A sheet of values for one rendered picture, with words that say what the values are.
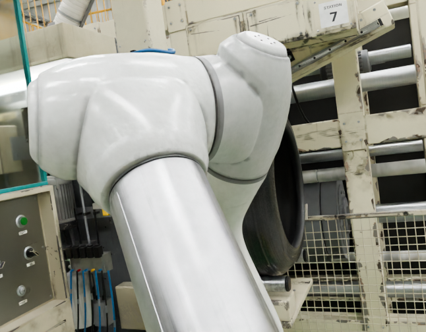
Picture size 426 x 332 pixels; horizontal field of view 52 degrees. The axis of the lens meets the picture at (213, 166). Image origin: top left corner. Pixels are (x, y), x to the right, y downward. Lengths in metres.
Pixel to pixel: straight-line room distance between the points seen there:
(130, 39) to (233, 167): 1.00
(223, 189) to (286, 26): 1.06
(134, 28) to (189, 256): 1.22
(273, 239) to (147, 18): 0.81
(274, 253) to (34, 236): 0.74
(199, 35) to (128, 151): 1.31
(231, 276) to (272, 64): 0.26
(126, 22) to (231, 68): 1.04
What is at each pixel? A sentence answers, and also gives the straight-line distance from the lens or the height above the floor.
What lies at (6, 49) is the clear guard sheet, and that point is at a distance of 1.48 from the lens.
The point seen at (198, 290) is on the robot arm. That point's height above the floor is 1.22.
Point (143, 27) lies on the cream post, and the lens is 1.50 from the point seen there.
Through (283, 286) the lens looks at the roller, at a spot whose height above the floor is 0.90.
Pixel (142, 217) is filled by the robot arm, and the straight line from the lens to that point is 0.38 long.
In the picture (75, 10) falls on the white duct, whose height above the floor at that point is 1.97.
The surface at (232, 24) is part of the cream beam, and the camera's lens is 1.65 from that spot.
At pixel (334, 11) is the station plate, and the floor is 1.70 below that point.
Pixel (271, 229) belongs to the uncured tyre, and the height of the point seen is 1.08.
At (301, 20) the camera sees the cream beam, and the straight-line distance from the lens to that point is 1.58.
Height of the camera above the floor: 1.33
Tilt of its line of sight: 3 degrees down
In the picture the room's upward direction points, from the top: 8 degrees counter-clockwise
